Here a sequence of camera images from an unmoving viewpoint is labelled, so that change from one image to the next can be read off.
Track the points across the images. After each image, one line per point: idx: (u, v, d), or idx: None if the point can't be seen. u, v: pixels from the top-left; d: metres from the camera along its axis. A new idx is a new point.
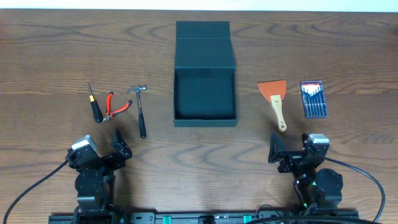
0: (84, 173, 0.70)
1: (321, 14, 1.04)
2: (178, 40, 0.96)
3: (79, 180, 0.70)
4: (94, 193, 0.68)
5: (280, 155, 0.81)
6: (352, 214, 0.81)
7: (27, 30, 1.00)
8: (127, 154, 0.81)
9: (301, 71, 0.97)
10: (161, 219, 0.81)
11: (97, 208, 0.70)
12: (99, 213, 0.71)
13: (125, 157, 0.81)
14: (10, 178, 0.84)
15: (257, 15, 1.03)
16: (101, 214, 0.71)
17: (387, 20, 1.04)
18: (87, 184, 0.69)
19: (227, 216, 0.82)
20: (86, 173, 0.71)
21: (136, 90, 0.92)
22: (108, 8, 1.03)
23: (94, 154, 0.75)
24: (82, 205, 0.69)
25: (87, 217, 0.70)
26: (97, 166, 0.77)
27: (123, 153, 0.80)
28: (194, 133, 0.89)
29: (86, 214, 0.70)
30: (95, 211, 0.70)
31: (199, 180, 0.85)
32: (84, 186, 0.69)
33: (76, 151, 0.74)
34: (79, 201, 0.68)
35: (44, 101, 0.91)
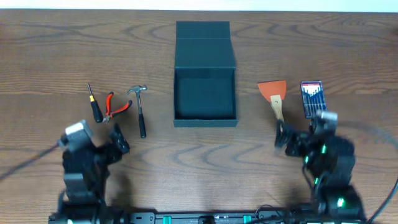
0: (74, 152, 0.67)
1: (321, 14, 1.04)
2: (178, 40, 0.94)
3: (67, 157, 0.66)
4: (83, 172, 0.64)
5: (286, 132, 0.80)
6: None
7: (27, 30, 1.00)
8: (124, 146, 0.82)
9: (301, 71, 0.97)
10: (161, 219, 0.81)
11: (84, 191, 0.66)
12: (86, 200, 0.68)
13: (122, 149, 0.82)
14: (10, 178, 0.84)
15: (256, 15, 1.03)
16: (87, 201, 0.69)
17: (387, 20, 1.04)
18: (76, 162, 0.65)
19: (227, 216, 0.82)
20: (75, 152, 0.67)
21: (136, 90, 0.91)
22: (107, 8, 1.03)
23: (87, 140, 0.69)
24: (69, 185, 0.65)
25: (74, 204, 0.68)
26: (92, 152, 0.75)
27: (120, 145, 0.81)
28: (194, 134, 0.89)
29: (73, 200, 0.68)
30: (82, 196, 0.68)
31: (199, 180, 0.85)
32: (73, 163, 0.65)
33: (69, 136, 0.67)
34: (66, 180, 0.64)
35: (45, 101, 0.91)
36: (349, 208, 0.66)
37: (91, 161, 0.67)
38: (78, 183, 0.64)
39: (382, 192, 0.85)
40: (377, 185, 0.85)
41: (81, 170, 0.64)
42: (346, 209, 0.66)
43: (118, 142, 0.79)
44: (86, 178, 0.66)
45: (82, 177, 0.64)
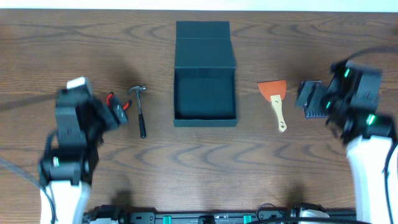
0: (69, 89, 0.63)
1: (321, 14, 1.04)
2: (179, 40, 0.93)
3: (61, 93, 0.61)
4: (76, 106, 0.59)
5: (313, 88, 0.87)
6: (351, 214, 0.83)
7: (27, 30, 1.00)
8: (123, 116, 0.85)
9: (301, 71, 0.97)
10: (161, 219, 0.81)
11: (74, 127, 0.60)
12: (75, 141, 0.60)
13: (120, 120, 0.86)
14: (11, 178, 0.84)
15: (257, 15, 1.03)
16: (76, 144, 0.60)
17: (387, 20, 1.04)
18: (70, 97, 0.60)
19: (227, 216, 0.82)
20: (70, 88, 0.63)
21: (136, 90, 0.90)
22: (107, 8, 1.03)
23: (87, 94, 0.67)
24: (59, 118, 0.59)
25: (60, 145, 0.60)
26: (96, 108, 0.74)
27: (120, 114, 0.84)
28: (194, 134, 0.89)
29: (60, 142, 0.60)
30: (71, 139, 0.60)
31: (199, 180, 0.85)
32: (68, 97, 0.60)
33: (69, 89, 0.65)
34: (56, 113, 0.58)
35: (45, 101, 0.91)
36: (380, 126, 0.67)
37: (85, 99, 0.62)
38: (69, 117, 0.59)
39: None
40: None
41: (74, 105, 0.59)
42: (376, 127, 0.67)
43: (119, 109, 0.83)
44: (79, 116, 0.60)
45: (75, 111, 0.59)
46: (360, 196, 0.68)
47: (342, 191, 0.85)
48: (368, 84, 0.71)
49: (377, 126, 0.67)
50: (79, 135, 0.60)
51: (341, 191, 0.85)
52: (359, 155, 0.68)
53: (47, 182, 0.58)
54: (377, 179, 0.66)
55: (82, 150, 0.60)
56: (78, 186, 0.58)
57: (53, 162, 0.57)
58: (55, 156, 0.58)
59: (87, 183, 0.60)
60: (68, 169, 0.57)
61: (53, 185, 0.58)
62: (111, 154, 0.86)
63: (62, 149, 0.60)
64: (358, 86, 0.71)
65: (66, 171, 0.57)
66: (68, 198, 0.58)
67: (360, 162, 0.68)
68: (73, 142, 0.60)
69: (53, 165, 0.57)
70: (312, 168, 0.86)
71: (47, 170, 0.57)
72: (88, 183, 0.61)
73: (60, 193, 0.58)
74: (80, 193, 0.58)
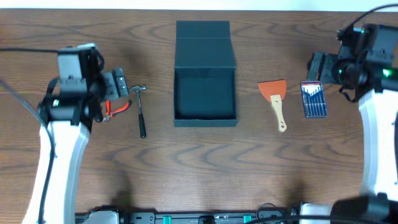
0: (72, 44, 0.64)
1: (321, 14, 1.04)
2: (179, 40, 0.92)
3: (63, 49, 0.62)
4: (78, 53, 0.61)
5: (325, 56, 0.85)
6: None
7: (26, 30, 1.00)
8: (124, 86, 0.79)
9: (301, 71, 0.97)
10: (161, 219, 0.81)
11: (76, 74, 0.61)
12: (76, 88, 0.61)
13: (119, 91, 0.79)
14: (11, 178, 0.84)
15: (257, 15, 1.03)
16: (78, 90, 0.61)
17: (387, 20, 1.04)
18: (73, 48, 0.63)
19: (227, 216, 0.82)
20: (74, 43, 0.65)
21: (136, 90, 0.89)
22: (107, 7, 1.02)
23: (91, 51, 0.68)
24: (61, 63, 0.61)
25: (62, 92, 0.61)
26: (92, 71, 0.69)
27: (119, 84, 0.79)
28: (194, 134, 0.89)
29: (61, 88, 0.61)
30: (72, 84, 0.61)
31: (199, 180, 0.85)
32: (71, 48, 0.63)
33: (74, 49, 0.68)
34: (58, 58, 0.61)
35: None
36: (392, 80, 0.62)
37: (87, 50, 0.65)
38: (71, 61, 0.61)
39: None
40: None
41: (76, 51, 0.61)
42: (388, 82, 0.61)
43: (122, 81, 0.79)
44: (82, 63, 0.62)
45: (77, 56, 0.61)
46: (374, 157, 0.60)
47: (342, 191, 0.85)
48: (385, 39, 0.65)
49: (389, 81, 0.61)
50: (78, 81, 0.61)
51: (342, 191, 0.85)
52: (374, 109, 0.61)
53: (48, 118, 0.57)
54: (387, 134, 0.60)
55: (83, 95, 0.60)
56: (78, 126, 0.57)
57: (53, 102, 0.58)
58: (55, 99, 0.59)
59: (86, 127, 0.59)
60: (67, 111, 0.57)
61: (53, 122, 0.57)
62: (111, 154, 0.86)
63: (62, 93, 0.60)
64: (375, 40, 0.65)
65: (66, 112, 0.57)
66: (67, 137, 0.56)
67: (374, 117, 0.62)
68: (73, 89, 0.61)
69: (53, 105, 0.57)
70: (312, 168, 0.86)
71: (48, 108, 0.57)
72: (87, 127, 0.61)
73: (61, 129, 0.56)
74: (79, 132, 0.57)
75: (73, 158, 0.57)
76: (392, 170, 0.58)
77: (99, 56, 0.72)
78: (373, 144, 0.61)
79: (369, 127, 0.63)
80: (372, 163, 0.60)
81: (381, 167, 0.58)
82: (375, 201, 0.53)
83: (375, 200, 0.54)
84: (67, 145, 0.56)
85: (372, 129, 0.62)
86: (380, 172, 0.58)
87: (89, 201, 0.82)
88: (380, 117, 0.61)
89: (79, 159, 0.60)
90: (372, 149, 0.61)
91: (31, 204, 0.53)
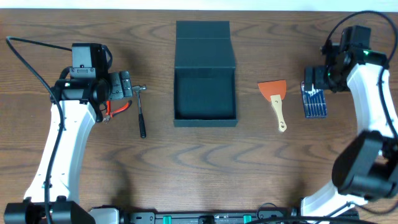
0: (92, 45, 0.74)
1: (321, 14, 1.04)
2: (179, 40, 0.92)
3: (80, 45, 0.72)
4: (91, 45, 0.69)
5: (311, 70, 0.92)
6: (352, 214, 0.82)
7: (27, 30, 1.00)
8: (129, 88, 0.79)
9: (301, 71, 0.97)
10: (161, 219, 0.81)
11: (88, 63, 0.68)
12: (87, 75, 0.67)
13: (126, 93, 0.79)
14: (11, 178, 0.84)
15: (257, 15, 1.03)
16: (88, 78, 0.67)
17: (388, 20, 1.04)
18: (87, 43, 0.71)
19: (227, 216, 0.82)
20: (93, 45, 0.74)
21: (136, 90, 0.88)
22: (107, 8, 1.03)
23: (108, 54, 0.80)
24: (76, 54, 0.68)
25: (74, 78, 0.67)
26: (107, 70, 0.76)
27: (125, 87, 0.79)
28: (194, 134, 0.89)
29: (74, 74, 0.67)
30: (83, 72, 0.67)
31: (199, 180, 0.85)
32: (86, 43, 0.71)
33: None
34: (73, 49, 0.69)
35: (45, 100, 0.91)
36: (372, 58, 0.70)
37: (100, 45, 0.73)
38: (84, 51, 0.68)
39: None
40: None
41: (89, 43, 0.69)
42: (369, 60, 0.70)
43: (128, 83, 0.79)
44: (94, 55, 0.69)
45: (91, 47, 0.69)
46: (365, 111, 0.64)
47: None
48: (360, 35, 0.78)
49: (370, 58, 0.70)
50: (89, 69, 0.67)
51: None
52: (360, 74, 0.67)
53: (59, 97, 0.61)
54: (373, 90, 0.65)
55: (92, 81, 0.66)
56: (86, 104, 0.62)
57: (64, 84, 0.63)
58: (66, 82, 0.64)
59: (93, 109, 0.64)
60: (78, 91, 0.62)
61: (64, 101, 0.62)
62: (111, 154, 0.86)
63: (74, 78, 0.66)
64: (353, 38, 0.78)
65: (76, 93, 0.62)
66: (75, 114, 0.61)
67: (361, 79, 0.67)
68: (84, 76, 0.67)
69: (64, 86, 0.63)
70: (312, 168, 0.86)
71: (60, 88, 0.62)
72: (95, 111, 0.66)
73: (71, 107, 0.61)
74: (87, 110, 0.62)
75: (80, 135, 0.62)
76: (382, 114, 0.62)
77: (109, 55, 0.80)
78: (364, 99, 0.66)
79: (358, 91, 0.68)
80: (366, 113, 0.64)
81: (372, 113, 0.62)
82: (372, 135, 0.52)
83: (372, 134, 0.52)
84: (75, 122, 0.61)
85: (360, 91, 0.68)
86: (373, 114, 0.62)
87: (89, 201, 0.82)
88: (365, 79, 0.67)
89: (84, 139, 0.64)
90: (364, 102, 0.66)
91: (38, 173, 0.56)
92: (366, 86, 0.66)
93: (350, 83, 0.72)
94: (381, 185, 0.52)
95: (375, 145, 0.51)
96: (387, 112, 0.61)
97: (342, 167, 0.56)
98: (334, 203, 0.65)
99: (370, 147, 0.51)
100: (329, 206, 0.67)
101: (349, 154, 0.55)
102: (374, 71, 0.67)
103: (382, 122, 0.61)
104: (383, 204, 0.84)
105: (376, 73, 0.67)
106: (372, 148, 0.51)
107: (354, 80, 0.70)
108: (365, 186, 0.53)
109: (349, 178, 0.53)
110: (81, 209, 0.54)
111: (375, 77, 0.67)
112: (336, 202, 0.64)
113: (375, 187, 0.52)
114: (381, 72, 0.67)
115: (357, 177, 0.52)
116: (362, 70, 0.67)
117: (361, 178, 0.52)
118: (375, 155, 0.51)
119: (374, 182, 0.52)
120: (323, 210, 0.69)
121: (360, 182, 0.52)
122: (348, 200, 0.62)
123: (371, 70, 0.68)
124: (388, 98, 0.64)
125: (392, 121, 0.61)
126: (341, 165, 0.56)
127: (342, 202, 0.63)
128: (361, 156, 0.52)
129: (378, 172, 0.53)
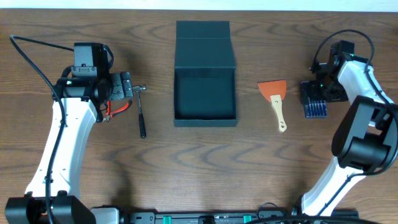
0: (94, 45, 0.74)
1: (321, 14, 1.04)
2: (179, 40, 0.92)
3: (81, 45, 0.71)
4: (93, 45, 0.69)
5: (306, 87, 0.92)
6: (351, 214, 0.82)
7: (27, 30, 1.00)
8: (130, 88, 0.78)
9: (301, 70, 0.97)
10: (161, 219, 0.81)
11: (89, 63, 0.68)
12: (88, 74, 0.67)
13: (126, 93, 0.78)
14: (10, 178, 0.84)
15: (257, 15, 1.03)
16: (89, 76, 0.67)
17: (388, 20, 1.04)
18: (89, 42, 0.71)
19: (227, 216, 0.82)
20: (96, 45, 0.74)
21: (136, 90, 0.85)
22: (107, 8, 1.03)
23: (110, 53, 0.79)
24: (78, 53, 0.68)
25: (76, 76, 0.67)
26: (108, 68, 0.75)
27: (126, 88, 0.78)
28: (194, 134, 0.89)
29: (76, 73, 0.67)
30: (84, 71, 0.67)
31: (199, 180, 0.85)
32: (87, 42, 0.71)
33: None
34: (75, 48, 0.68)
35: (45, 100, 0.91)
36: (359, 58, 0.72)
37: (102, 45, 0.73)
38: (86, 51, 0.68)
39: (382, 192, 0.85)
40: (376, 185, 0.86)
41: (91, 43, 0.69)
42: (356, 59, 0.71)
43: (129, 83, 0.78)
44: (95, 54, 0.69)
45: (92, 47, 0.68)
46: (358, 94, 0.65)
47: None
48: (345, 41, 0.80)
49: (356, 58, 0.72)
50: (91, 68, 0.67)
51: None
52: (346, 67, 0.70)
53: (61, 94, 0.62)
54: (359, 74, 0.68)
55: (92, 79, 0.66)
56: (87, 102, 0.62)
57: (66, 81, 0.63)
58: (68, 79, 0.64)
59: (94, 106, 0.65)
60: (79, 89, 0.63)
61: (65, 98, 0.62)
62: (111, 154, 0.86)
63: (76, 77, 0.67)
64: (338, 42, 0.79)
65: (78, 91, 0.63)
66: (77, 109, 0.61)
67: (348, 68, 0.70)
68: (86, 75, 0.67)
69: (67, 83, 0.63)
70: (312, 168, 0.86)
71: (61, 86, 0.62)
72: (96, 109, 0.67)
73: (72, 103, 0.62)
74: (88, 107, 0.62)
75: (81, 132, 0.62)
76: (371, 89, 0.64)
77: (111, 55, 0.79)
78: (355, 84, 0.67)
79: (347, 79, 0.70)
80: (357, 93, 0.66)
81: (363, 89, 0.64)
82: (365, 99, 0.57)
83: (365, 100, 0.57)
84: (76, 118, 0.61)
85: (349, 79, 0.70)
86: (364, 90, 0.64)
87: (89, 201, 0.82)
88: (352, 67, 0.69)
89: (86, 135, 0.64)
90: (354, 85, 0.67)
91: (39, 168, 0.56)
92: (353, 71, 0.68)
93: (340, 78, 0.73)
94: (376, 150, 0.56)
95: (367, 109, 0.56)
96: (375, 86, 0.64)
97: (340, 137, 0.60)
98: (335, 183, 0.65)
99: (365, 109, 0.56)
100: (330, 187, 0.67)
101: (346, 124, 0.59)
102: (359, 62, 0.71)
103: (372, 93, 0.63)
104: (382, 204, 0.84)
105: (362, 63, 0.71)
106: (366, 110, 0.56)
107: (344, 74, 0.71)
108: (362, 154, 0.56)
109: (346, 142, 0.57)
110: (81, 205, 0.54)
111: (360, 64, 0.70)
112: (336, 180, 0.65)
113: (371, 153, 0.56)
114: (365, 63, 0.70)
115: (354, 141, 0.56)
116: (348, 62, 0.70)
117: (357, 147, 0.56)
118: (369, 117, 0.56)
119: (369, 147, 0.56)
120: (324, 195, 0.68)
121: (357, 150, 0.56)
122: (348, 174, 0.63)
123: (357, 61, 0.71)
124: (374, 79, 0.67)
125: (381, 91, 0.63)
126: (339, 135, 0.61)
127: (342, 178, 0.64)
128: (357, 118, 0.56)
129: (372, 138, 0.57)
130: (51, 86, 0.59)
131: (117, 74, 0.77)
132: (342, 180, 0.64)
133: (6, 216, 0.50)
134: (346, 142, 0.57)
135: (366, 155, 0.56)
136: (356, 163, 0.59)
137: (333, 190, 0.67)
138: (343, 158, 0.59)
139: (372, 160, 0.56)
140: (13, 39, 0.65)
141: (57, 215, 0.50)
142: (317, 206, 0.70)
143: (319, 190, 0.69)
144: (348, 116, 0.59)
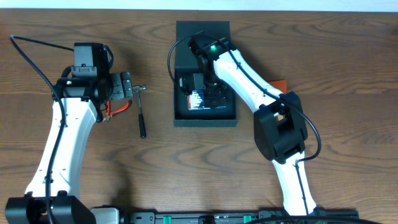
0: None
1: (321, 14, 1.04)
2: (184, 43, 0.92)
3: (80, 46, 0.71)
4: (92, 45, 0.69)
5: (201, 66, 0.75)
6: (352, 214, 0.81)
7: (27, 30, 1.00)
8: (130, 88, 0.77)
9: (301, 70, 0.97)
10: (161, 219, 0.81)
11: (89, 65, 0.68)
12: (88, 74, 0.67)
13: (127, 93, 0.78)
14: (11, 178, 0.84)
15: (257, 15, 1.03)
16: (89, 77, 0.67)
17: (387, 20, 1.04)
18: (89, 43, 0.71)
19: (227, 216, 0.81)
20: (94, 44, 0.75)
21: (136, 90, 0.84)
22: (107, 8, 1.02)
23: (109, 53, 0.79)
24: (78, 53, 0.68)
25: (76, 76, 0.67)
26: (108, 67, 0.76)
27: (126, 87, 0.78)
28: (194, 134, 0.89)
29: (76, 74, 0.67)
30: (84, 71, 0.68)
31: (199, 180, 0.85)
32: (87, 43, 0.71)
33: None
34: (75, 48, 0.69)
35: (44, 99, 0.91)
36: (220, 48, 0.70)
37: (101, 45, 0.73)
38: (85, 51, 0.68)
39: (382, 191, 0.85)
40: (376, 185, 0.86)
41: (91, 43, 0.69)
42: (217, 50, 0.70)
43: (129, 83, 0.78)
44: (95, 55, 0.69)
45: (91, 47, 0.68)
46: (244, 97, 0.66)
47: (342, 191, 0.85)
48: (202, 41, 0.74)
49: (218, 50, 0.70)
50: (91, 68, 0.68)
51: (342, 191, 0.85)
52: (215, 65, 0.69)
53: (61, 94, 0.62)
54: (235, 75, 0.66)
55: (91, 80, 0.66)
56: (87, 102, 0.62)
57: (66, 81, 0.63)
58: (68, 79, 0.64)
59: (94, 106, 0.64)
60: (79, 89, 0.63)
61: (65, 98, 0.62)
62: (111, 154, 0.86)
63: (76, 77, 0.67)
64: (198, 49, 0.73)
65: (78, 91, 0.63)
66: (77, 109, 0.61)
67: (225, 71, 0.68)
68: (86, 75, 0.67)
69: (67, 84, 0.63)
70: (313, 168, 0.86)
71: (62, 86, 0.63)
72: (96, 109, 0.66)
73: (73, 103, 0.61)
74: (87, 107, 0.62)
75: (81, 133, 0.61)
76: (255, 89, 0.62)
77: (111, 54, 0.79)
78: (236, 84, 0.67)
79: (225, 74, 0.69)
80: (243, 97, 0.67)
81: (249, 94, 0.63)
82: (261, 112, 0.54)
83: (262, 113, 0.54)
84: (76, 118, 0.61)
85: (229, 78, 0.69)
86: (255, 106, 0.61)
87: (89, 201, 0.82)
88: (226, 70, 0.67)
89: (86, 135, 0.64)
90: (236, 86, 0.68)
91: (39, 168, 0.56)
92: (227, 71, 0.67)
93: (222, 74, 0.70)
94: (293, 134, 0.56)
95: (270, 121, 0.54)
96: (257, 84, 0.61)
97: (263, 142, 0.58)
98: (290, 176, 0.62)
99: (265, 118, 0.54)
100: (292, 183, 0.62)
101: (260, 134, 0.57)
102: (227, 56, 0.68)
103: (260, 95, 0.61)
104: (383, 205, 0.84)
105: (229, 56, 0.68)
106: (267, 121, 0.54)
107: (221, 73, 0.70)
108: (286, 147, 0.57)
109: (270, 144, 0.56)
110: (81, 205, 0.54)
111: (231, 61, 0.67)
112: (290, 180, 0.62)
113: (293, 141, 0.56)
114: (232, 55, 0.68)
115: (275, 147, 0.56)
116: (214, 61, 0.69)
117: (280, 147, 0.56)
118: (274, 123, 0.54)
119: (288, 139, 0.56)
120: (294, 193, 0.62)
121: (282, 148, 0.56)
122: (293, 163, 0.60)
123: (225, 58, 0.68)
124: (249, 70, 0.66)
125: (266, 88, 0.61)
126: (262, 145, 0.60)
127: (293, 171, 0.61)
128: (266, 132, 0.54)
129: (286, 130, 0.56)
130: (51, 86, 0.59)
131: (117, 74, 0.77)
132: (294, 173, 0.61)
133: (6, 216, 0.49)
134: (271, 150, 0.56)
135: (290, 145, 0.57)
136: (290, 154, 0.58)
137: (297, 184, 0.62)
138: (282, 160, 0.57)
139: (294, 135, 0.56)
140: (12, 39, 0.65)
141: (57, 216, 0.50)
142: (297, 204, 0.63)
143: (288, 191, 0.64)
144: (258, 127, 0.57)
